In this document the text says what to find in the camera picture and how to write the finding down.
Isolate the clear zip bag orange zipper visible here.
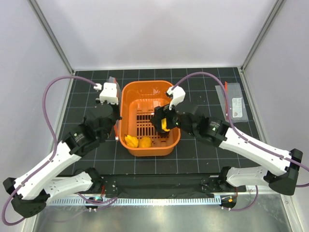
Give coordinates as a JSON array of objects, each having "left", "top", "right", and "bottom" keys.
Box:
[{"left": 107, "top": 76, "right": 122, "bottom": 141}]

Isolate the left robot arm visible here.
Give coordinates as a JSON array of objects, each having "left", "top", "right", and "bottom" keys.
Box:
[{"left": 3, "top": 102, "right": 121, "bottom": 218}]

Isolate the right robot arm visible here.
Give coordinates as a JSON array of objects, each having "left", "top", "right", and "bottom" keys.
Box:
[{"left": 150, "top": 101, "right": 303, "bottom": 196}]

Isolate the spare clear zip bag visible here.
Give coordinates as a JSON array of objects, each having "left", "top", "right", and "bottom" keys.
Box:
[{"left": 215, "top": 82, "right": 248, "bottom": 123}]

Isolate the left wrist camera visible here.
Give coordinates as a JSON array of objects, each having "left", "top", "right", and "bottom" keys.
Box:
[{"left": 93, "top": 82, "right": 120, "bottom": 105}]

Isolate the slotted cable duct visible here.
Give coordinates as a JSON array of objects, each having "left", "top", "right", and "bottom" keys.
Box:
[{"left": 48, "top": 195, "right": 221, "bottom": 206}]

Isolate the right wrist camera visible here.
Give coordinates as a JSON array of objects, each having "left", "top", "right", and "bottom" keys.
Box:
[{"left": 166, "top": 86, "right": 185, "bottom": 110}]

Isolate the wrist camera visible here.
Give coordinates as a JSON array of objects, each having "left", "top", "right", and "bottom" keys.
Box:
[
  {"left": 93, "top": 82, "right": 120, "bottom": 105},
  {"left": 166, "top": 86, "right": 185, "bottom": 110}
]

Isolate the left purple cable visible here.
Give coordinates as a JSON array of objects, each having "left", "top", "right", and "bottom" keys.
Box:
[{"left": 1, "top": 75, "right": 102, "bottom": 226}]

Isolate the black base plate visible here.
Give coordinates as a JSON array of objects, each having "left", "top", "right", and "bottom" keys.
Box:
[{"left": 102, "top": 174, "right": 246, "bottom": 199}]

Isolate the yellow toy squash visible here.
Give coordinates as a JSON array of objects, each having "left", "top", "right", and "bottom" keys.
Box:
[{"left": 125, "top": 135, "right": 139, "bottom": 148}]

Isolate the yellow toy pepper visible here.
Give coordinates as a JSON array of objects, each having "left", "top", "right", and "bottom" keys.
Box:
[{"left": 161, "top": 118, "right": 170, "bottom": 132}]

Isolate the orange plastic basket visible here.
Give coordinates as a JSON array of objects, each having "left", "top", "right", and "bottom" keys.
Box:
[{"left": 118, "top": 80, "right": 181, "bottom": 157}]

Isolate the orange toy fruit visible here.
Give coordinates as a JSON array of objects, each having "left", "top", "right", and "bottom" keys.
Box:
[{"left": 138, "top": 137, "right": 152, "bottom": 148}]

